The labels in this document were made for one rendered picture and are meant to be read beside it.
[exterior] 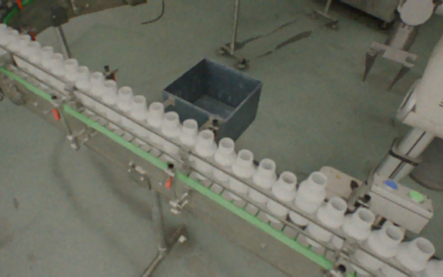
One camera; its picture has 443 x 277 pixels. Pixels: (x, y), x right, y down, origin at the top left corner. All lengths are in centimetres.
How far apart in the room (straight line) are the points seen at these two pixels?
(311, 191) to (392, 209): 24
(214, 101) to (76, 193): 113
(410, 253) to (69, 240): 172
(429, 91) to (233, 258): 128
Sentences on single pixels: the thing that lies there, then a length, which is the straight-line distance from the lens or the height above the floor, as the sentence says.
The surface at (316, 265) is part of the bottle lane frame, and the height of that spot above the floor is 97.
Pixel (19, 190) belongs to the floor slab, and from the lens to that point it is 236.
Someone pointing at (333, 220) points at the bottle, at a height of 113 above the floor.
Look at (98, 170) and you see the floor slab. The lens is 227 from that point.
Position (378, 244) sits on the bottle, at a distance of 76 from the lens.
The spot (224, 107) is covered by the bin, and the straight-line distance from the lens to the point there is 152.
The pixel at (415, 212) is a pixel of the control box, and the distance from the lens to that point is 89.
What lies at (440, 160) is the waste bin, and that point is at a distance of 243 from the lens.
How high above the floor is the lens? 174
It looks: 47 degrees down
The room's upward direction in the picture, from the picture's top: 5 degrees clockwise
